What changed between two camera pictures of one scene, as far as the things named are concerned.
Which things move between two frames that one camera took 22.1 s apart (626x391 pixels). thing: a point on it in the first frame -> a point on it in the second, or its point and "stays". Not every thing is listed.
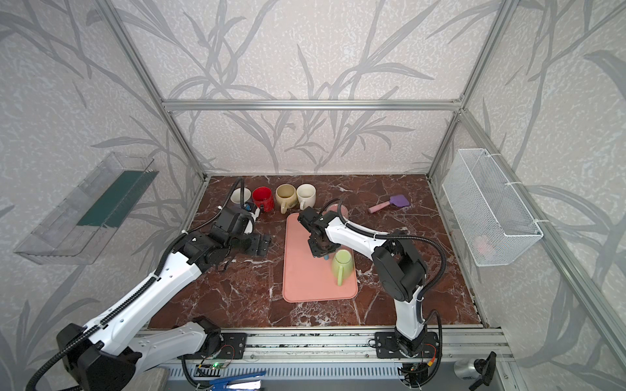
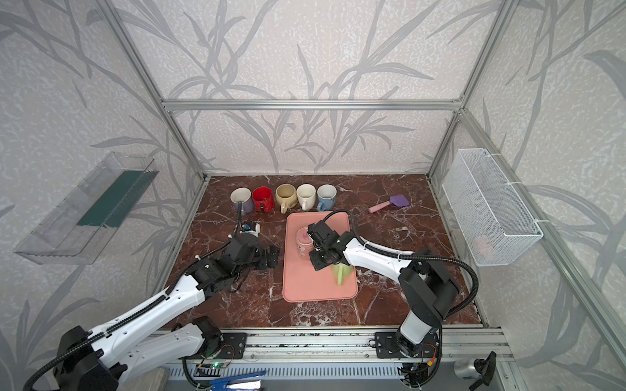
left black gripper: x=262 y=244 -> x=269 y=257
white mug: x=306 y=195 stays
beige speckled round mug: x=286 y=196 stays
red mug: x=263 y=195 stays
